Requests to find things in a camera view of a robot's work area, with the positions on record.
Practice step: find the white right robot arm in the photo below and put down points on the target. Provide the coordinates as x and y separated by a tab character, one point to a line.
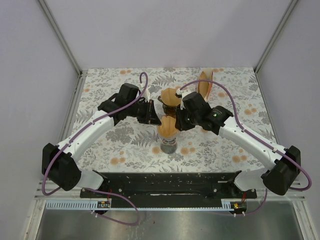
279	163

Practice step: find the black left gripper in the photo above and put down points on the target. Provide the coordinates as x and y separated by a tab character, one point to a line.
150	116

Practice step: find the clear glass dripper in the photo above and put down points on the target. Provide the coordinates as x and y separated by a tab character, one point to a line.
167	134

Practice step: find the white slotted cable duct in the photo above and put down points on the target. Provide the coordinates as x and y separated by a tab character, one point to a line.
162	205

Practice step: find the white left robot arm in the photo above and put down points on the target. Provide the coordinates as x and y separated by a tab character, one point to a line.
59	162

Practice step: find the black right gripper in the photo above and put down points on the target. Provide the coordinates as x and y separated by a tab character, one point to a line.
180	123

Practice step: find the grey glass carafe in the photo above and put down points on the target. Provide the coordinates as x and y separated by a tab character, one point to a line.
169	146

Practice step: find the aluminium frame rail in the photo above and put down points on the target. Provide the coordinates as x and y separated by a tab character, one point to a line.
74	193

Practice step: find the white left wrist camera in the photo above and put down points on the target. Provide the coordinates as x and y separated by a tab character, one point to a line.
145	94

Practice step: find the brown paper coffee filter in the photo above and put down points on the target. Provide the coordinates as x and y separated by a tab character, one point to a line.
168	121
168	97

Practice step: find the coffee filter pack orange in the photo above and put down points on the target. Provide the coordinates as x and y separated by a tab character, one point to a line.
203	87

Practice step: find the olive green glass dripper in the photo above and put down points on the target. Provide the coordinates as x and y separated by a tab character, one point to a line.
168	110

